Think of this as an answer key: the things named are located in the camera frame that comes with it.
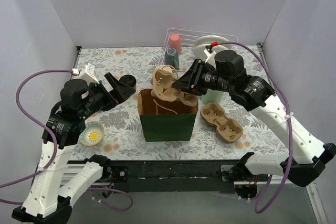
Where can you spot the patterned small bowl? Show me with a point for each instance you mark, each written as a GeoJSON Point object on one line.
{"type": "Point", "coordinates": [93, 134]}

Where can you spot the dark teal mug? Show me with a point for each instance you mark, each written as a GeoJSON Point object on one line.
{"type": "Point", "coordinates": [171, 58]}

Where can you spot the pink cup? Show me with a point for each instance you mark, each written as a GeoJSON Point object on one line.
{"type": "Point", "coordinates": [175, 42]}

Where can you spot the brown cardboard cup carrier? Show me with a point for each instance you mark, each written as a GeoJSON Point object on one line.
{"type": "Point", "coordinates": [227, 129]}

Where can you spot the green utensil holder cup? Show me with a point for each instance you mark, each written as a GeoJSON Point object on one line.
{"type": "Point", "coordinates": [212, 96]}

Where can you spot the rear white plate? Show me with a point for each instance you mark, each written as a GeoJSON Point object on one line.
{"type": "Point", "coordinates": [209, 39]}

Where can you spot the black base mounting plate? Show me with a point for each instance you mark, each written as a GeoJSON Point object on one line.
{"type": "Point", "coordinates": [168, 176]}

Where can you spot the white plate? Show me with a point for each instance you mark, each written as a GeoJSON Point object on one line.
{"type": "Point", "coordinates": [209, 39]}
{"type": "Point", "coordinates": [199, 53]}

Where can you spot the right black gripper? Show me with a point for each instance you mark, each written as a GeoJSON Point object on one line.
{"type": "Point", "coordinates": [196, 77]}

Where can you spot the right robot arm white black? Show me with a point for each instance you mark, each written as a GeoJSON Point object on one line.
{"type": "Point", "coordinates": [309, 154]}

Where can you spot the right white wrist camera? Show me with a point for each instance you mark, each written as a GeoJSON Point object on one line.
{"type": "Point", "coordinates": [210, 53]}

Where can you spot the stack of brown paper cups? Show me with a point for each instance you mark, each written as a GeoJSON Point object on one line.
{"type": "Point", "coordinates": [165, 68]}

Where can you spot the floral table mat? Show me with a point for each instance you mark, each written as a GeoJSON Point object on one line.
{"type": "Point", "coordinates": [123, 136]}

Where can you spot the front white plate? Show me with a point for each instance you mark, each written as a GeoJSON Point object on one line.
{"type": "Point", "coordinates": [199, 53]}

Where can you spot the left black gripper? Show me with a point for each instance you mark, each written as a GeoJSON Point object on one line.
{"type": "Point", "coordinates": [112, 92]}

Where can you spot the green paper bag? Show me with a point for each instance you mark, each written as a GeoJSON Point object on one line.
{"type": "Point", "coordinates": [165, 121]}

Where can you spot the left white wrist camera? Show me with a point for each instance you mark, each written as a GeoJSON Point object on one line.
{"type": "Point", "coordinates": [86, 73]}

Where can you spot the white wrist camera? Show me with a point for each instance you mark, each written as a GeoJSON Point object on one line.
{"type": "Point", "coordinates": [86, 73]}
{"type": "Point", "coordinates": [210, 53]}

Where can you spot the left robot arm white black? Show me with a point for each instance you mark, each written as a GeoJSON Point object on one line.
{"type": "Point", "coordinates": [48, 201]}

